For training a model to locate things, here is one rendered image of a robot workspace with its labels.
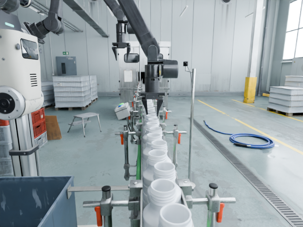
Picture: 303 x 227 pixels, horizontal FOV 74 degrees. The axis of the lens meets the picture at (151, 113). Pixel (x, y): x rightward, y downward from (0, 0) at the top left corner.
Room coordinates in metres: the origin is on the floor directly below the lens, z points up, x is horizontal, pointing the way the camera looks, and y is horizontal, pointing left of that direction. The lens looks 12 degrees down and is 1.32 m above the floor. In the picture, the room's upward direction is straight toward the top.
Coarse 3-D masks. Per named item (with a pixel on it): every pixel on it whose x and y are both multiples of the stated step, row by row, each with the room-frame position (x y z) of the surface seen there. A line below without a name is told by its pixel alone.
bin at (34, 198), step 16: (32, 176) 0.67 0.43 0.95; (48, 176) 0.67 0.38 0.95; (64, 176) 0.67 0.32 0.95; (0, 192) 0.66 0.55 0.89; (16, 192) 0.66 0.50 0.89; (32, 192) 0.66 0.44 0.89; (48, 192) 0.67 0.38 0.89; (64, 192) 0.58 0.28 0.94; (0, 208) 0.66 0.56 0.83; (16, 208) 0.66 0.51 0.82; (32, 208) 0.66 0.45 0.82; (48, 208) 0.67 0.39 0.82; (64, 208) 0.58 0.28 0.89; (0, 224) 0.66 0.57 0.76; (16, 224) 0.66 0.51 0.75; (32, 224) 0.66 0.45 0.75; (48, 224) 0.47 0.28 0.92; (64, 224) 0.57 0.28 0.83
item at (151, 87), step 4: (148, 80) 0.77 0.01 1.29; (156, 80) 0.77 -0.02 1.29; (148, 84) 0.77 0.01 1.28; (152, 84) 0.76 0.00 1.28; (156, 84) 0.77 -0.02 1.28; (148, 88) 0.77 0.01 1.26; (152, 88) 0.76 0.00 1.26; (156, 88) 0.77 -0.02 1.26; (140, 92) 0.77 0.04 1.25; (144, 92) 0.77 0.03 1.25; (148, 92) 0.76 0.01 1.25; (152, 92) 0.76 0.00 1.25; (156, 92) 0.76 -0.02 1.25; (160, 92) 0.76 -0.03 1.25; (164, 92) 0.76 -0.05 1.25
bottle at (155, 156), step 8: (152, 152) 0.39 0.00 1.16; (160, 152) 0.39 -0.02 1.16; (152, 160) 0.36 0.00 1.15; (160, 160) 0.36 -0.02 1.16; (152, 168) 0.36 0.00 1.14; (144, 176) 0.36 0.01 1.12; (152, 176) 0.36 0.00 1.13; (144, 184) 0.36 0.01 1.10; (144, 192) 0.36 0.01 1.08; (144, 200) 0.36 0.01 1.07
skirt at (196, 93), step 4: (100, 92) 10.85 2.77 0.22; (104, 92) 10.86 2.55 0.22; (108, 92) 10.87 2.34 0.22; (112, 92) 10.88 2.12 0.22; (116, 92) 10.89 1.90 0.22; (168, 92) 11.02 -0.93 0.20; (172, 92) 11.03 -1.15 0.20; (176, 92) 11.04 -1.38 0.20; (180, 92) 11.05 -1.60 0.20; (184, 92) 11.06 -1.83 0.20; (188, 92) 11.07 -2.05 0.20; (196, 92) 11.09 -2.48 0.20; (200, 92) 11.10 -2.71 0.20; (204, 92) 11.11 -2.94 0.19; (208, 92) 11.12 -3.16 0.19; (212, 92) 11.13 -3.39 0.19; (216, 92) 11.14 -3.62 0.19; (220, 92) 11.15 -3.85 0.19; (224, 92) 11.15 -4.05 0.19; (228, 92) 11.16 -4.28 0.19; (232, 92) 11.17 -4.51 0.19; (236, 92) 11.18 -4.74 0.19; (240, 92) 11.19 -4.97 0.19; (256, 92) 11.23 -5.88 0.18; (260, 92) 11.24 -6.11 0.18; (264, 92) 11.26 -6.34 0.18; (100, 96) 10.83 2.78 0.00; (104, 96) 10.84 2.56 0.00
